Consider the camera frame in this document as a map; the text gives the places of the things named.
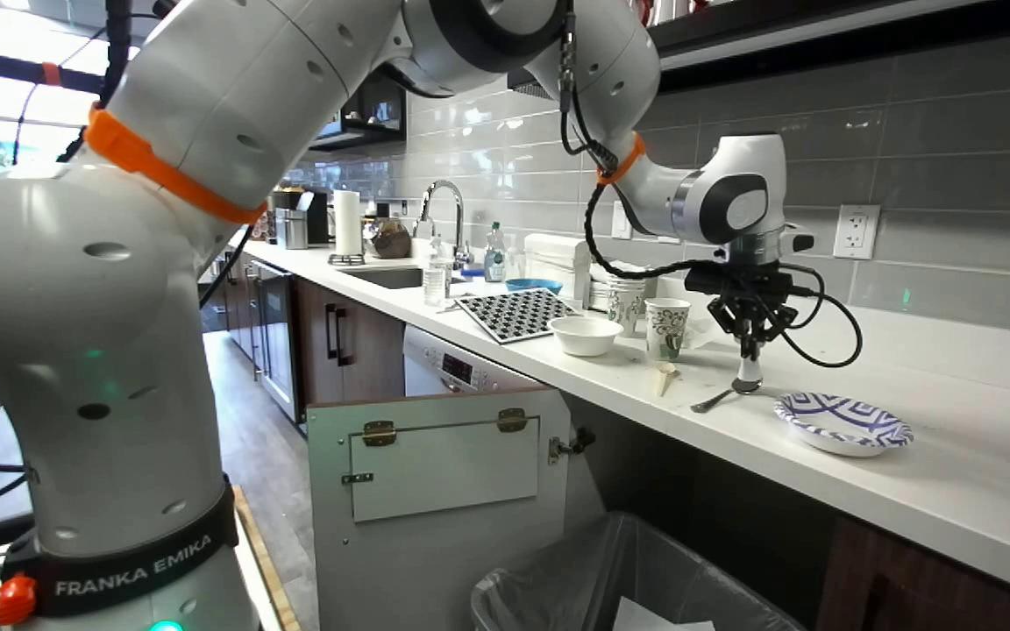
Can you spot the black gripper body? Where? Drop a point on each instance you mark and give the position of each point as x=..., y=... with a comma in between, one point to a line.
x=746, y=283

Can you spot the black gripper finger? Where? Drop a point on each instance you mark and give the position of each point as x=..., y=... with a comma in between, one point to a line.
x=732, y=320
x=768, y=320

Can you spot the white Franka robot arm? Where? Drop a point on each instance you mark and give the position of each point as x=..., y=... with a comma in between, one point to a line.
x=175, y=232

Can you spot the cream plastic spoon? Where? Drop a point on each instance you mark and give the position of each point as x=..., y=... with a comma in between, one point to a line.
x=667, y=377

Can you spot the black dotted pod tray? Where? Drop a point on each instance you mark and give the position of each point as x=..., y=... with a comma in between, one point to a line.
x=512, y=316

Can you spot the grey trash bin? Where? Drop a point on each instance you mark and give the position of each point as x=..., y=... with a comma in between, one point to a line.
x=577, y=582

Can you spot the glass coffee carafe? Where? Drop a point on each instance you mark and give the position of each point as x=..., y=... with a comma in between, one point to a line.
x=387, y=241

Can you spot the floral paper cup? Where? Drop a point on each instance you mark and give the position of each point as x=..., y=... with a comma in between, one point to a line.
x=630, y=311
x=667, y=334

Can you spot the blue patterned paper plate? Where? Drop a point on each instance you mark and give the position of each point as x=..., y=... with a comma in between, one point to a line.
x=841, y=423

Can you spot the white ceramic bowl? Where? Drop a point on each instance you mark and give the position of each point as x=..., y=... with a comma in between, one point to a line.
x=588, y=339

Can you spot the blue bowl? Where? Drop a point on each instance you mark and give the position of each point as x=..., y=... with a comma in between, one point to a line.
x=533, y=285

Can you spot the clear plastic bottle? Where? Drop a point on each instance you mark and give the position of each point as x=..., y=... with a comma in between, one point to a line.
x=495, y=258

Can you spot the chrome faucet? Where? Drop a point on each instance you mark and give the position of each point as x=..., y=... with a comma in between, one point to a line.
x=462, y=232

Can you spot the glass jar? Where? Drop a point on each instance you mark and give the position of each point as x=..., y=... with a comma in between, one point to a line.
x=438, y=283

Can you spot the steel dishwasher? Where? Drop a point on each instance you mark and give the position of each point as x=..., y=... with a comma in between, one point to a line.
x=430, y=364

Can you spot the white waste paper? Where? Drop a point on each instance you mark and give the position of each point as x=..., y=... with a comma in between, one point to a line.
x=657, y=620

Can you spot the steel sink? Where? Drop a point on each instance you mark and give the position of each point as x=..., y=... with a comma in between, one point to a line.
x=394, y=280

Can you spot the open cabinet door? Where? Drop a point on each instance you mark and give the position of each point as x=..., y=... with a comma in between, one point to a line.
x=436, y=563

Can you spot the white paper towel roll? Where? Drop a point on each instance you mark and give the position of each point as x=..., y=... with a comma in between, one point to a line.
x=349, y=229

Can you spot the black open shelf unit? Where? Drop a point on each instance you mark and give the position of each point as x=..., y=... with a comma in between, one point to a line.
x=370, y=110

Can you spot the silver countertop appliance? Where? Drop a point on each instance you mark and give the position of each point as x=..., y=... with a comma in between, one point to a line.
x=297, y=229

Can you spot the dark glass-front appliance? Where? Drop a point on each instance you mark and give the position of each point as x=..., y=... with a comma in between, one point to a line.
x=263, y=339

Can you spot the white wall outlet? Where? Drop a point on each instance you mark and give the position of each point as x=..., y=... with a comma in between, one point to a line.
x=855, y=232

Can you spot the dark wall shelf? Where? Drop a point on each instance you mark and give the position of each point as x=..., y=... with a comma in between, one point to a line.
x=878, y=21

